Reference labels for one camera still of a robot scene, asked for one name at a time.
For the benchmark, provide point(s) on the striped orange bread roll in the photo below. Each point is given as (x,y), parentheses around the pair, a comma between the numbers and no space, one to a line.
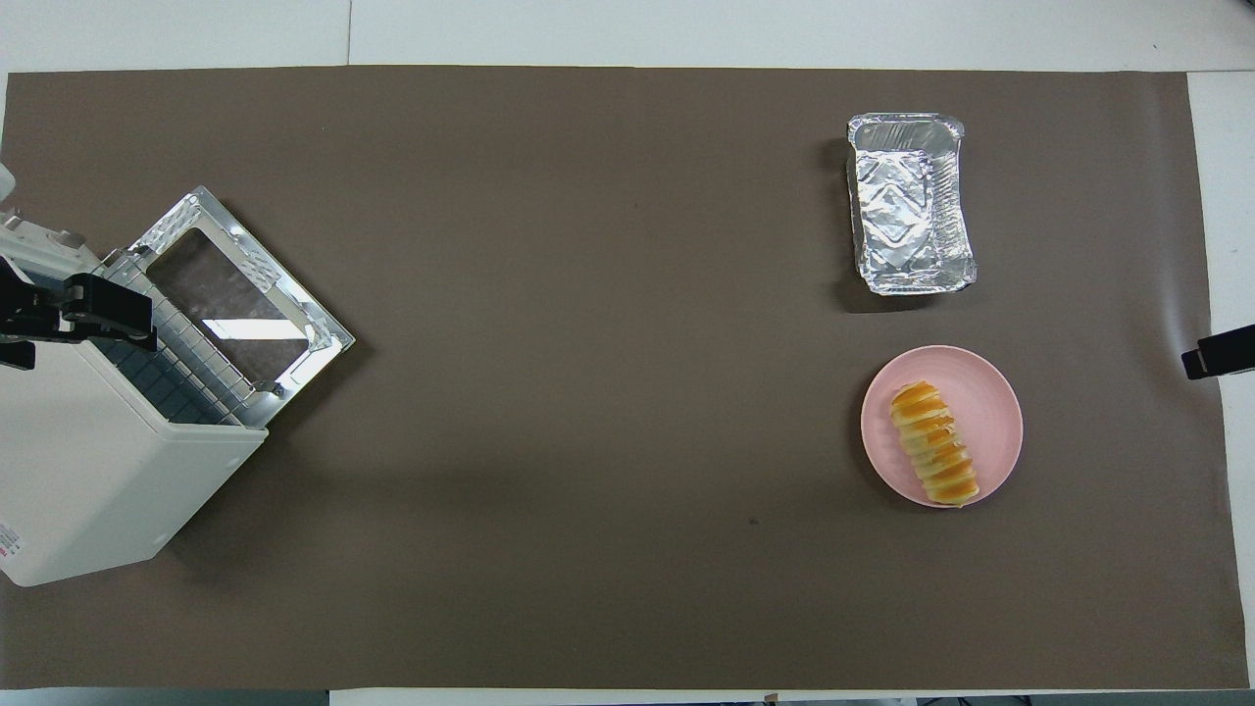
(931,441)

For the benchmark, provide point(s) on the cream toaster oven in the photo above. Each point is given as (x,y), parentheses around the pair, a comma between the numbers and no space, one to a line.
(98,471)

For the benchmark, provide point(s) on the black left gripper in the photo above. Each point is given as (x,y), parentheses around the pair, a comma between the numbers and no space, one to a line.
(20,319)

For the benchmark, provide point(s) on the silver glass oven door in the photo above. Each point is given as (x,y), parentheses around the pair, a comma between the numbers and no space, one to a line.
(328,341)

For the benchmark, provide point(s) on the aluminium foil tray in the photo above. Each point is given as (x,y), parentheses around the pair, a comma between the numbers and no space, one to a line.
(897,211)

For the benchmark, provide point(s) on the brown table mat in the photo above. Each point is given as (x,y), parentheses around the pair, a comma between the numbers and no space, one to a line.
(588,392)

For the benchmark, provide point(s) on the pink round plate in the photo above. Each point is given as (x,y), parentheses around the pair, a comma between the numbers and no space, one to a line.
(985,412)

